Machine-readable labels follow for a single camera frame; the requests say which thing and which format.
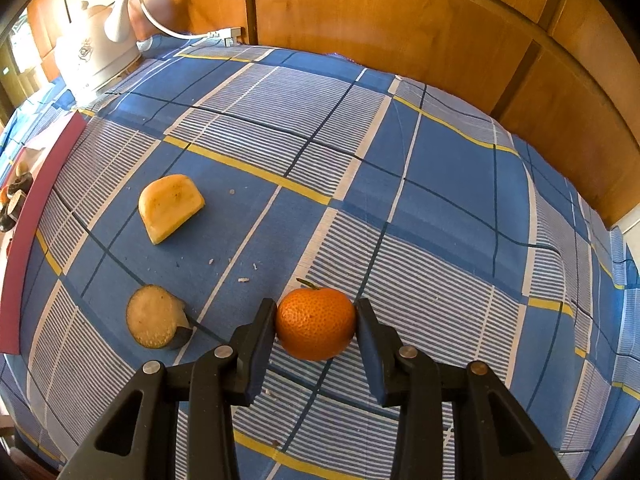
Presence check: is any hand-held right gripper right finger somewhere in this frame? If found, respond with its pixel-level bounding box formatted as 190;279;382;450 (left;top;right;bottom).
354;298;571;480

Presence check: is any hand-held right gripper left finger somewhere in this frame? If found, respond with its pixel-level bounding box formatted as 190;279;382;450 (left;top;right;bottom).
60;298;277;480

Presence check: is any tangerine with leafy stem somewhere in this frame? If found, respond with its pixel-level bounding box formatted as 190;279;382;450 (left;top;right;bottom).
275;278;357;362

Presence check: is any eggplant slice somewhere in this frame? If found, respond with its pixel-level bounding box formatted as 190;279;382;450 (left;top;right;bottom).
125;285;193;351

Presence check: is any pink-edged white cardboard box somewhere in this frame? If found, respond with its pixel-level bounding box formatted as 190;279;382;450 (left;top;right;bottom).
0;110;88;356

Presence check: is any yellow fruit wedge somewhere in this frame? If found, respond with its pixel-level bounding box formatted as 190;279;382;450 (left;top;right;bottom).
138;174;206;245

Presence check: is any blue plaid tablecloth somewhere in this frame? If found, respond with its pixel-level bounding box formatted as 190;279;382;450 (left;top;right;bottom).
0;35;640;480

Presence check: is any dark eggplant chunk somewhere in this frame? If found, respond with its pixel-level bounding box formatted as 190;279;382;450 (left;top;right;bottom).
10;160;35;193

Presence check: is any white ceramic electric kettle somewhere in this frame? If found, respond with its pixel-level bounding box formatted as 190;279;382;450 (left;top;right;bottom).
52;0;143;103

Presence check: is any white power cord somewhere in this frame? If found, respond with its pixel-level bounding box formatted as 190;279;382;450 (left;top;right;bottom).
117;0;231;41

